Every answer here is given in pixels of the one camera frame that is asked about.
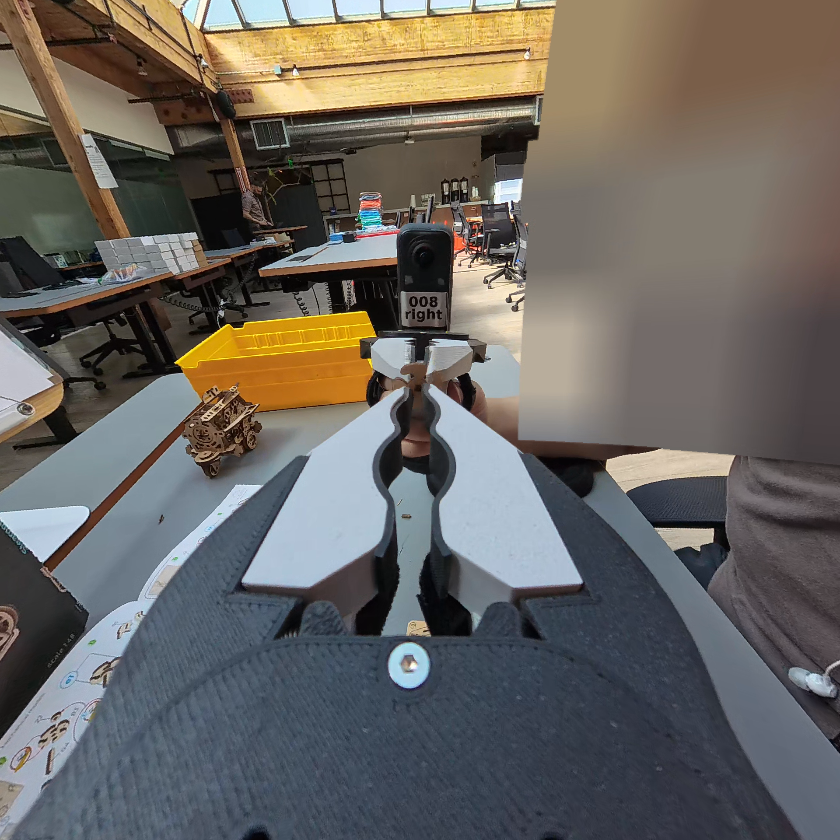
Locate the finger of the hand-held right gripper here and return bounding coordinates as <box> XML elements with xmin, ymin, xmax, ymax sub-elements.
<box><xmin>370</xmin><ymin>340</ymin><xmax>421</xmax><ymax>390</ymax></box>
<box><xmin>423</xmin><ymin>341</ymin><xmax>473</xmax><ymax>388</ymax></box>

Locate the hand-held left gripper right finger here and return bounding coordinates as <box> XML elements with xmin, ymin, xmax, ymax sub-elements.
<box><xmin>425</xmin><ymin>384</ymin><xmax>586</xmax><ymax>613</ymax></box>

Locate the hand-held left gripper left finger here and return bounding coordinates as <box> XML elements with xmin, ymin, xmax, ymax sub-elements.
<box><xmin>241</xmin><ymin>386</ymin><xmax>411</xmax><ymax>599</ymax></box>

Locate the person's right forearm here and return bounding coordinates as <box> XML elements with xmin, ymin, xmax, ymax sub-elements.
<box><xmin>497</xmin><ymin>400</ymin><xmax>657</xmax><ymax>460</ymax></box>

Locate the assembled wooden model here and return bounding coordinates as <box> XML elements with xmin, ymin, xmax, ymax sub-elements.
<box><xmin>181</xmin><ymin>385</ymin><xmax>262</xmax><ymax>479</ymax></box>

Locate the person's right hand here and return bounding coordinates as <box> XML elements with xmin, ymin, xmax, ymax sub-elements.
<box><xmin>399</xmin><ymin>379</ymin><xmax>501</xmax><ymax>459</ymax></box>

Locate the grey standing desk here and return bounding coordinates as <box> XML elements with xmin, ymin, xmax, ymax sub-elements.
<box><xmin>259</xmin><ymin>231</ymin><xmax>403</xmax><ymax>329</ymax></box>

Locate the yellow plastic bin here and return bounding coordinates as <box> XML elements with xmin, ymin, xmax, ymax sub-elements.
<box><xmin>176</xmin><ymin>311</ymin><xmax>378</xmax><ymax>413</ymax></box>

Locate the person's black office chair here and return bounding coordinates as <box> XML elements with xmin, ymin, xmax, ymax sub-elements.
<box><xmin>626</xmin><ymin>476</ymin><xmax>729</xmax><ymax>588</ymax></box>

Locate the grey desk with black legs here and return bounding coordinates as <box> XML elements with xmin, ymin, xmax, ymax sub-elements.
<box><xmin>203</xmin><ymin>238</ymin><xmax>295</xmax><ymax>309</ymax></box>

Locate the stack of white boxes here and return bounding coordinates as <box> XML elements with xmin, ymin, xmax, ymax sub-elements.
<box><xmin>94</xmin><ymin>232</ymin><xmax>208</xmax><ymax>275</ymax></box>

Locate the person's grey sweatshirt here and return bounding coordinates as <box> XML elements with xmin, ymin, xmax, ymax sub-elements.
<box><xmin>707</xmin><ymin>456</ymin><xmax>840</xmax><ymax>752</ymax></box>

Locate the printed instruction sheet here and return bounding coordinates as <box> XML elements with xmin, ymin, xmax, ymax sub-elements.
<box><xmin>0</xmin><ymin>484</ymin><xmax>263</xmax><ymax>831</ymax></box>

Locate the white rounded panel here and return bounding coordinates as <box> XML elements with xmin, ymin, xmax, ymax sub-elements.
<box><xmin>0</xmin><ymin>505</ymin><xmax>91</xmax><ymax>563</ymax></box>

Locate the wood-edged side table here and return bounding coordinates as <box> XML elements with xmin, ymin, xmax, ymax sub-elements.
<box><xmin>0</xmin><ymin>318</ymin><xmax>83</xmax><ymax>450</ymax></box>

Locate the black product box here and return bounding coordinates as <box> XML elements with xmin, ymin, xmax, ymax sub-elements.
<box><xmin>0</xmin><ymin>525</ymin><xmax>89</xmax><ymax>736</ymax></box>

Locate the long grey wood-edged desk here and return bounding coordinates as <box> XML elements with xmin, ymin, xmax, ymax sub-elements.
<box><xmin>0</xmin><ymin>258</ymin><xmax>232</xmax><ymax>382</ymax></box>

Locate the white paper notice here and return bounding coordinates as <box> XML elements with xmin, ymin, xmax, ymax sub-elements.
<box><xmin>79</xmin><ymin>133</ymin><xmax>119</xmax><ymax>190</ymax></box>

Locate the white paper sheet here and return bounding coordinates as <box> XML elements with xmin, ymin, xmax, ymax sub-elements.
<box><xmin>0</xmin><ymin>328</ymin><xmax>56</xmax><ymax>403</ymax></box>

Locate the silver ventilation duct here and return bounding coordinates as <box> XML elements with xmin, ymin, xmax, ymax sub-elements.
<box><xmin>167</xmin><ymin>105</ymin><xmax>539</xmax><ymax>151</ymax></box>

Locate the black coiled cable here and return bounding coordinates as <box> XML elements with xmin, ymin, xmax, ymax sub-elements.
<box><xmin>161</xmin><ymin>292</ymin><xmax>227</xmax><ymax>314</ymax></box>

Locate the slim wooden post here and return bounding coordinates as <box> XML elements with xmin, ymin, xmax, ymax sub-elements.
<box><xmin>210</xmin><ymin>85</ymin><xmax>253</xmax><ymax>191</ymax></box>

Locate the white drawstring toggle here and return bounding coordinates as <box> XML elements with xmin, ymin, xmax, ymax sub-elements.
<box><xmin>787</xmin><ymin>659</ymin><xmax>840</xmax><ymax>700</ymax></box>

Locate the thick wooden post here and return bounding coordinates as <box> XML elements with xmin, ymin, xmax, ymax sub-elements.
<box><xmin>0</xmin><ymin>0</ymin><xmax>132</xmax><ymax>240</ymax></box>

